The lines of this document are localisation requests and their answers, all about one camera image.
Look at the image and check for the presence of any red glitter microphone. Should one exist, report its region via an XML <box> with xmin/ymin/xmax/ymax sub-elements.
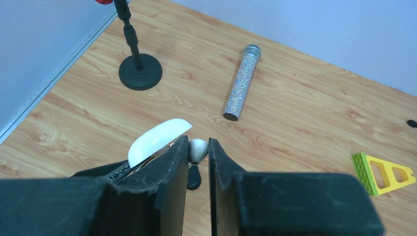
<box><xmin>95</xmin><ymin>0</ymin><xmax>113</xmax><ymax>5</ymax></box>

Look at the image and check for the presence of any yellow triangular plastic piece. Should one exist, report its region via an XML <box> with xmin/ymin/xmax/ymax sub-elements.
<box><xmin>365</xmin><ymin>155</ymin><xmax>417</xmax><ymax>196</ymax></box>

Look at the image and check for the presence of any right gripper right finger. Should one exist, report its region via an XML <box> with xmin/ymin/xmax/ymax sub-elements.
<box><xmin>208</xmin><ymin>138</ymin><xmax>385</xmax><ymax>236</ymax></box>

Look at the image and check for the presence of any black tripod mic stand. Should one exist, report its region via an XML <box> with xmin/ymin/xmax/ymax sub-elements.
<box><xmin>406</xmin><ymin>119</ymin><xmax>417</xmax><ymax>128</ymax></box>

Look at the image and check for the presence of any black earbud charging case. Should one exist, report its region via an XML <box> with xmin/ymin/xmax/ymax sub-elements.
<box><xmin>187</xmin><ymin>165</ymin><xmax>202</xmax><ymax>190</ymax></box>

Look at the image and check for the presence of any green toy brick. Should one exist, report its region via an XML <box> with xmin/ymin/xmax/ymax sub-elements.
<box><xmin>352</xmin><ymin>152</ymin><xmax>378</xmax><ymax>196</ymax></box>

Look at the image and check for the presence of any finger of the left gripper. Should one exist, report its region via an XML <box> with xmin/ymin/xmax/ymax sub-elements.
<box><xmin>72</xmin><ymin>160</ymin><xmax>130</xmax><ymax>178</ymax></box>

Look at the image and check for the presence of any silver glitter microphone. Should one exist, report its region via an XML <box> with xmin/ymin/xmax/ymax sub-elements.
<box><xmin>223</xmin><ymin>44</ymin><xmax>261</xmax><ymax>121</ymax></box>

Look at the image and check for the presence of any white earbud case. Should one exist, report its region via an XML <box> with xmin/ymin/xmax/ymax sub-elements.
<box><xmin>127</xmin><ymin>118</ymin><xmax>192</xmax><ymax>168</ymax></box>

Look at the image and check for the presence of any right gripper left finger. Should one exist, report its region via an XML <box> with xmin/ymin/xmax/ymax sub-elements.
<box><xmin>0</xmin><ymin>136</ymin><xmax>189</xmax><ymax>236</ymax></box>

